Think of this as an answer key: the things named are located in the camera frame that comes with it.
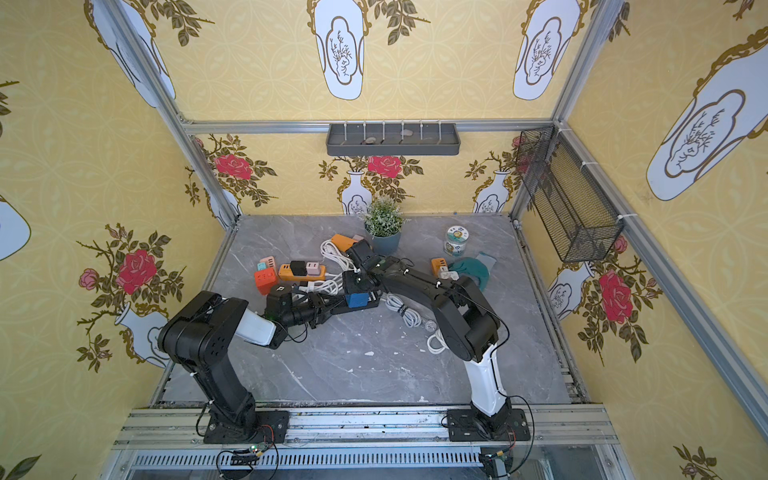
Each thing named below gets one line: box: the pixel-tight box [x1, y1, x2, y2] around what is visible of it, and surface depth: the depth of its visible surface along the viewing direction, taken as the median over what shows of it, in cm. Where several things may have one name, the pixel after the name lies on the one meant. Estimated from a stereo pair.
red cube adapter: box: [254, 267, 278, 296], surface depth 95 cm
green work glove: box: [448, 257, 489, 292], surface depth 104 cm
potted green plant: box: [358, 196, 407, 256], surface depth 102 cm
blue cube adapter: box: [346, 292, 369, 308], surface depth 90 cm
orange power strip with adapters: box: [278, 260, 327, 281], surface depth 102 cm
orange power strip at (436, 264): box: [431, 258, 447, 278], surface depth 105 cm
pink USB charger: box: [306, 262, 320, 276], surface depth 100 cm
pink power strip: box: [259, 256, 277, 277], surface depth 106 cm
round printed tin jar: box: [444, 225, 470, 257], surface depth 108 cm
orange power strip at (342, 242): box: [331, 234, 358, 252], surface depth 111 cm
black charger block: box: [290, 260, 308, 276], surface depth 100 cm
